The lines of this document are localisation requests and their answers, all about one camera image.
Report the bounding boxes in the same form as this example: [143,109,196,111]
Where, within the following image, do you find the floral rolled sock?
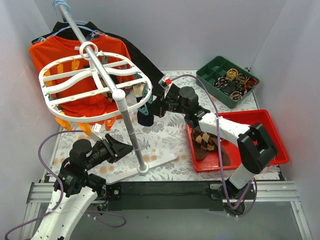
[214,76,230,90]

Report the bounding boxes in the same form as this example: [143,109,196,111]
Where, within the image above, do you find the silver stand pole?
[58,3,151,176]

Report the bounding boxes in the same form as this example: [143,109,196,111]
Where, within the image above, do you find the teal clothes peg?
[138,95,153,116]

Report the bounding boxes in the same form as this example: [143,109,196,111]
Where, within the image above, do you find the floral table mat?
[50,77,280,182]

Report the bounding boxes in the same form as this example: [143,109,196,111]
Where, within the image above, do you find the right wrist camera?
[158,76,173,94]

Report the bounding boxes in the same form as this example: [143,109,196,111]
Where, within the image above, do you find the aluminium frame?
[32,166,312,240]

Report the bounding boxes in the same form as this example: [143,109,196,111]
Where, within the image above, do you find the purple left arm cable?
[4,129,127,240]

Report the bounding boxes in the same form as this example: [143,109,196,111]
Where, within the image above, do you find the blue wire hanger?
[34,0,104,43]

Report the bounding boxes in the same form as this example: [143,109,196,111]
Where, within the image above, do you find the white stand base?
[105,153,179,185]

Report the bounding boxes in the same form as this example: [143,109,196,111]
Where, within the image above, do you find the dark patterned socks on hanger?
[99,74,119,103]

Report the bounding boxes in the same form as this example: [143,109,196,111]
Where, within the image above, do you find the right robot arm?
[147,85,279,199]

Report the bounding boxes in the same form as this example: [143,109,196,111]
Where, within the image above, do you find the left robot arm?
[32,134,133,240]

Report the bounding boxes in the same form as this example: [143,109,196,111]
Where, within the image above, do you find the black garment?
[31,21,165,97]

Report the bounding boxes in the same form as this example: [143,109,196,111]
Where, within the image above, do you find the green compartment box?
[196,56,260,109]

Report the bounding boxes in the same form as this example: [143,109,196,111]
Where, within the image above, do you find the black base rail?
[107,181,227,212]

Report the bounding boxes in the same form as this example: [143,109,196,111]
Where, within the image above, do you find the dark navy sock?
[137,110,154,127]

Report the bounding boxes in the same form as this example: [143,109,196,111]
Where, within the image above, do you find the orange t-shirt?
[28,34,133,126]

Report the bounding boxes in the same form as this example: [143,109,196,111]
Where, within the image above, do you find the yellow rolled sock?
[226,68,239,82]

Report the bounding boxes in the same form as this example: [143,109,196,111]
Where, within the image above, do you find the orange rolled sock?
[244,77,258,89]

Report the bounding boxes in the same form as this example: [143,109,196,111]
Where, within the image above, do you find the red plastic tray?
[186,109,290,173]

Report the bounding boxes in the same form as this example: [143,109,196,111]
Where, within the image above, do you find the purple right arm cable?
[169,74,258,218]

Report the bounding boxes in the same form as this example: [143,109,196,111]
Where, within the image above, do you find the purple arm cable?
[169,74,258,218]
[4,129,127,240]

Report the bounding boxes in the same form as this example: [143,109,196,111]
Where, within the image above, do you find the white oval clip hanger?
[38,41,154,123]

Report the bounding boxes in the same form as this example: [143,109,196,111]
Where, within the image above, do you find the brown argyle sock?
[193,132,218,152]

